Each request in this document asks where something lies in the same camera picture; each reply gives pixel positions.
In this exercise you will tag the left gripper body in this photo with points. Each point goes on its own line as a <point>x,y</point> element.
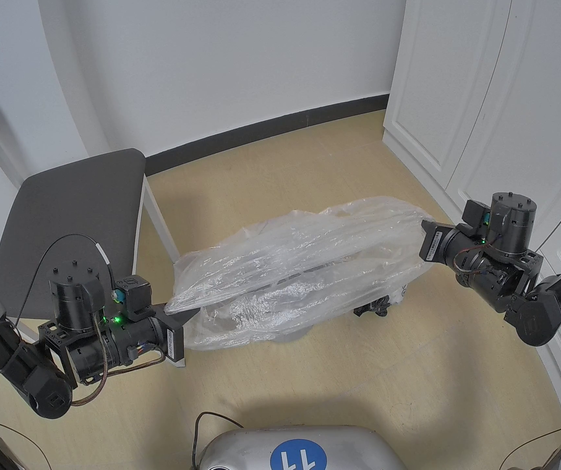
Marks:
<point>143,340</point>

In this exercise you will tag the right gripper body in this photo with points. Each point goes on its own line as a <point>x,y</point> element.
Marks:
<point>456,250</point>

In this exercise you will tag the black plastic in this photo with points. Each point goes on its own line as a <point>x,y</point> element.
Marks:
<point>373,309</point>

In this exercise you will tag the clear plastic bag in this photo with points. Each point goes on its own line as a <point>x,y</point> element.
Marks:
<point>285,272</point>

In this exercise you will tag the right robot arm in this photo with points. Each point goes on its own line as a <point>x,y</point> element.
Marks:
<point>513,223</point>

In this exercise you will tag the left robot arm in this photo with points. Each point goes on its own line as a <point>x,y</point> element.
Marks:
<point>70,292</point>

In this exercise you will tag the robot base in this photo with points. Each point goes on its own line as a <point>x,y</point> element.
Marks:
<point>349,451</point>

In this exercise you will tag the grey and white chair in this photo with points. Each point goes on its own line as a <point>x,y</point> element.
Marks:
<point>74,213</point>

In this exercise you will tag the white wardrobe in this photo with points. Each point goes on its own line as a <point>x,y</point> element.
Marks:
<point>481,91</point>

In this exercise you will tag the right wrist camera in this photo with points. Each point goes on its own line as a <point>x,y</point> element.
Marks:
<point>473,216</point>

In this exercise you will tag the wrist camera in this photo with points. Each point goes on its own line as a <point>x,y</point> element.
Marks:
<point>136,292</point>
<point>473,216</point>

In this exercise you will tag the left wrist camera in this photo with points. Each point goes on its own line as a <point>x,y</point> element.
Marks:
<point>136,292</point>

